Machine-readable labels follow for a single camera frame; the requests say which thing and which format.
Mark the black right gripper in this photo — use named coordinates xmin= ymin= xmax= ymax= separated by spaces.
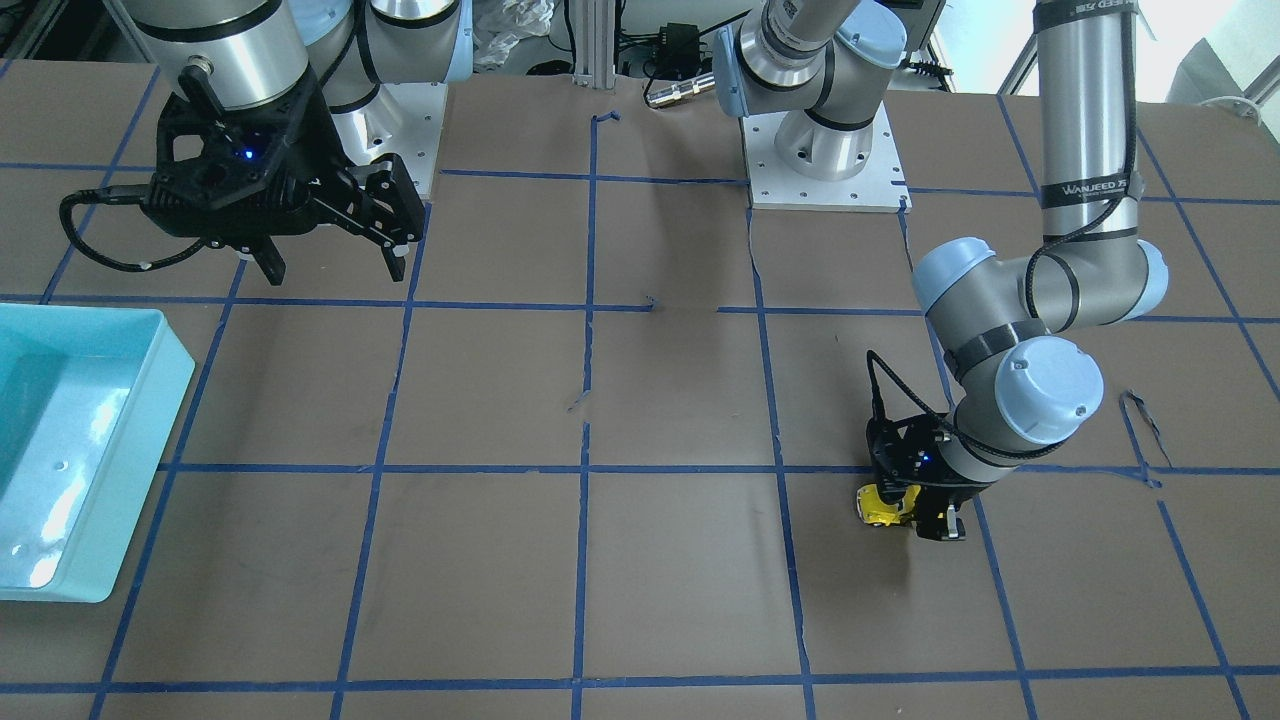
xmin=142 ymin=70 xmax=425 ymax=287

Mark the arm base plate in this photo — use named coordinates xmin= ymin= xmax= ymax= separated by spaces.
xmin=740 ymin=106 xmax=913 ymax=213
xmin=333 ymin=83 xmax=451 ymax=201

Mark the light blue plastic bin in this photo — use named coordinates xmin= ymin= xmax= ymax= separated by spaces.
xmin=1 ymin=304 xmax=195 ymax=603

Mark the yellow beetle toy car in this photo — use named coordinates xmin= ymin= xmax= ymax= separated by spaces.
xmin=854 ymin=484 xmax=922 ymax=527

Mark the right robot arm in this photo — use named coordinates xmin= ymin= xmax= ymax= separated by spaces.
xmin=99 ymin=1 xmax=474 ymax=286

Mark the aluminium frame post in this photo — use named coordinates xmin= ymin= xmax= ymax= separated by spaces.
xmin=564 ymin=1 xmax=621 ymax=92

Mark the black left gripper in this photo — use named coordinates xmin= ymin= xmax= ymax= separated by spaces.
xmin=867 ymin=414 xmax=984 ymax=542

